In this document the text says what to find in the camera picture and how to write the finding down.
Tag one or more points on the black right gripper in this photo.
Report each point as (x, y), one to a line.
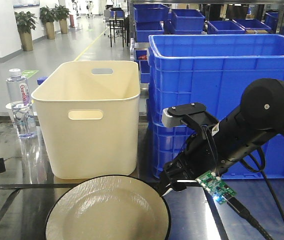
(197, 157)

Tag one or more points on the beige plate black rim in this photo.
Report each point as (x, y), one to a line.
(110, 207)

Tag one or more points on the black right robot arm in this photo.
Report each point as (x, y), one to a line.
(216, 145)

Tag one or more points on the green circuit board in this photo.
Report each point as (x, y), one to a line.
(216, 187)

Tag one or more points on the lower blue plastic crate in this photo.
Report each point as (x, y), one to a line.
(166, 143)

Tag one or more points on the large blue plastic crate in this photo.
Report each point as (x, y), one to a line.
(210, 69)

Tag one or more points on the cream plastic bin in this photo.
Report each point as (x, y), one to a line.
(88, 113)

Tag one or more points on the clear water bottle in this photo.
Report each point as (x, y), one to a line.
(21, 104)

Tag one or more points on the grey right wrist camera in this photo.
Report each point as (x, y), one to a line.
(193, 115)

